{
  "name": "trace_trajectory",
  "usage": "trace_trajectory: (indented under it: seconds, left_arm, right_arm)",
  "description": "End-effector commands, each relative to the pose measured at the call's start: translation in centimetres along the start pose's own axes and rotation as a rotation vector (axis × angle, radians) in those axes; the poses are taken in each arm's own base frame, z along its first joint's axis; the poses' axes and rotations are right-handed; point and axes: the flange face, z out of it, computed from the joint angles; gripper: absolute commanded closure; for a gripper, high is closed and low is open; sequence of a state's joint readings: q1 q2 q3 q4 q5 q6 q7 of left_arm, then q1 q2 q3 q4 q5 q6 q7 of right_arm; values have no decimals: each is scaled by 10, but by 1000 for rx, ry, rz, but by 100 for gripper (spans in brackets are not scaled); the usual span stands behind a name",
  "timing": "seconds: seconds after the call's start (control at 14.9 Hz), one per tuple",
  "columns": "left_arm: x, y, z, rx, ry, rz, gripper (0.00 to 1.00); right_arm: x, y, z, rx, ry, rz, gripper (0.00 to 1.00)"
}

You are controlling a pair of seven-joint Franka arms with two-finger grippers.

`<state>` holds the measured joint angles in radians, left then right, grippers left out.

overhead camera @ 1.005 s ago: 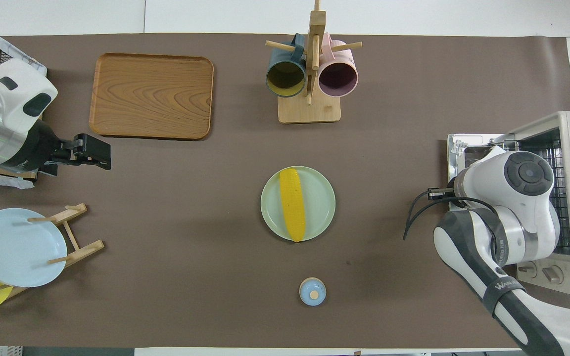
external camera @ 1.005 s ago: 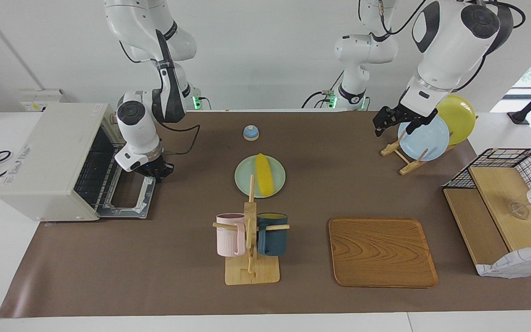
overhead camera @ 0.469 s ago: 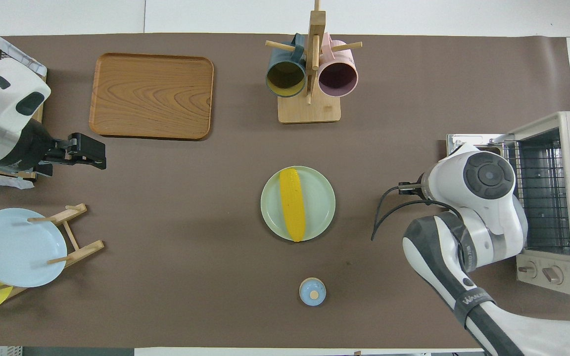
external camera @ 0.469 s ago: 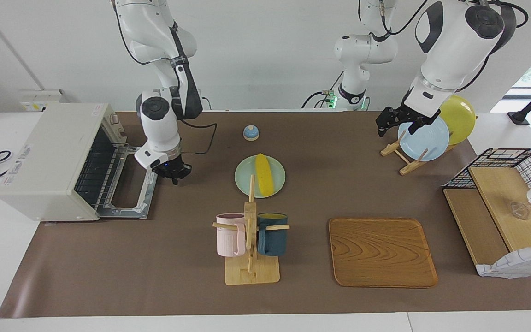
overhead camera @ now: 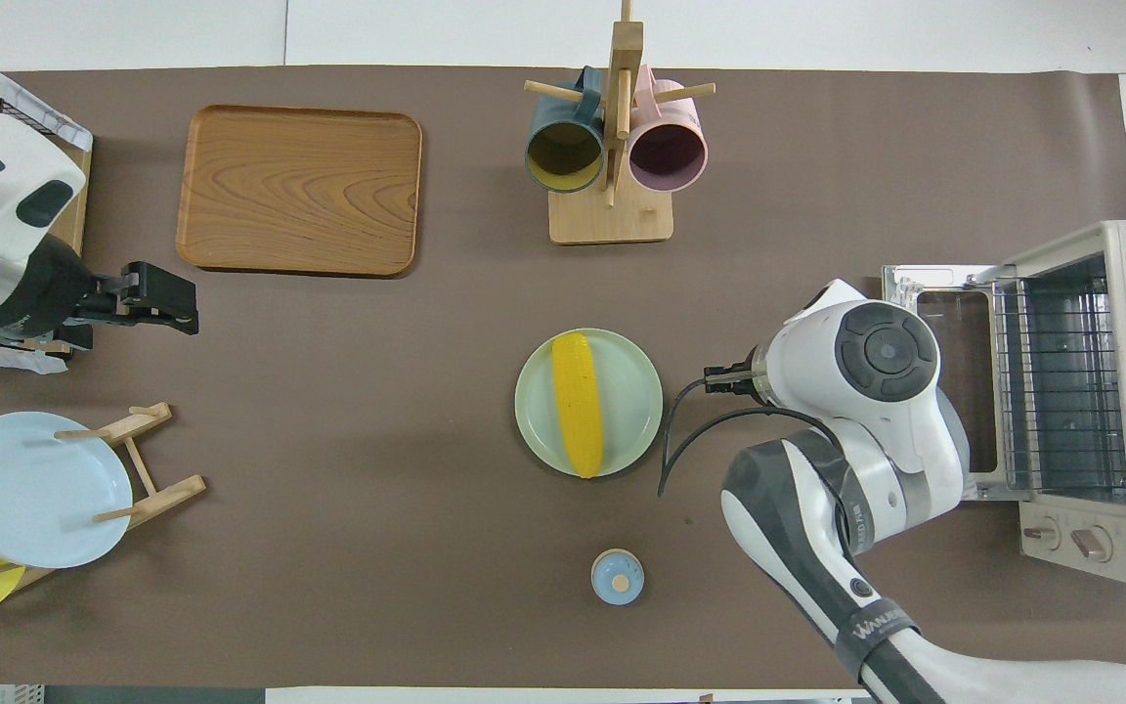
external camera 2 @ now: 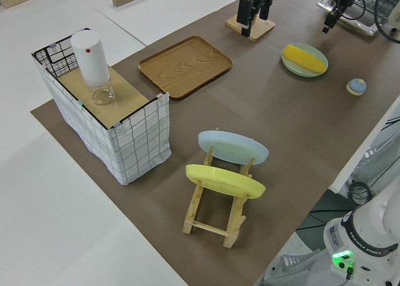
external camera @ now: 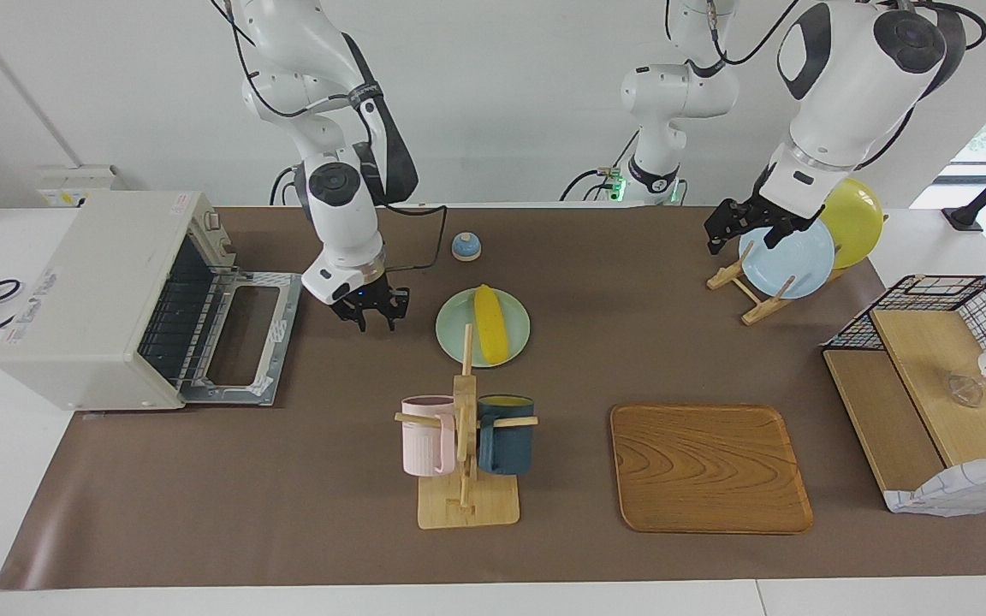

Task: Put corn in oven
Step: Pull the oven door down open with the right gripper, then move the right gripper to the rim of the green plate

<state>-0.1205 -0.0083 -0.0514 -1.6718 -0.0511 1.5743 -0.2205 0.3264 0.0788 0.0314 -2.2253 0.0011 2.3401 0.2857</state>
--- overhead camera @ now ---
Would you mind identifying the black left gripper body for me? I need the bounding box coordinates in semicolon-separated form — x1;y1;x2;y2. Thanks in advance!
0;233;140;345

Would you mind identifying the pale green plate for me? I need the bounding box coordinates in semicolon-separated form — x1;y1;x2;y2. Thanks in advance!
514;328;664;479

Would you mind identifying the light blue plate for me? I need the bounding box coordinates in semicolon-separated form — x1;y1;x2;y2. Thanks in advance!
0;411;134;569

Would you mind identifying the wooden plate rack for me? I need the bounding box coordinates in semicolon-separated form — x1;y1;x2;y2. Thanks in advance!
0;402;207;593

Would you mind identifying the brown table mat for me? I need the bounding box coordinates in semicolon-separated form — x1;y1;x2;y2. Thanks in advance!
0;66;1126;688

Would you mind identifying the yellow corn cob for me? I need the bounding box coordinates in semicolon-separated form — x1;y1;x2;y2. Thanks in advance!
551;331;605;480

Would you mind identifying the pink mug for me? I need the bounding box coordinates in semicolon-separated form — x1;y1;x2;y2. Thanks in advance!
628;65;710;194

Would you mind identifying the dark blue mug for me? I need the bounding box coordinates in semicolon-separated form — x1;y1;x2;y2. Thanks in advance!
524;66;606;195

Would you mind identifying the brown wooden tray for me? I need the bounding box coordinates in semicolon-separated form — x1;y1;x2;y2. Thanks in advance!
176;105;424;279

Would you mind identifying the toaster oven glass door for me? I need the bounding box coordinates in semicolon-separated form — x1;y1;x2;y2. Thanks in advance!
881;262;1033;502

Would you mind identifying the wooden shelf with wire basket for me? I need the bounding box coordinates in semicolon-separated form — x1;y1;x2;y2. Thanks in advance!
0;59;93;343

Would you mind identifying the wooden mug rack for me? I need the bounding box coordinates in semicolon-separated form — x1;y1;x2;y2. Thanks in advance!
524;0;717;245

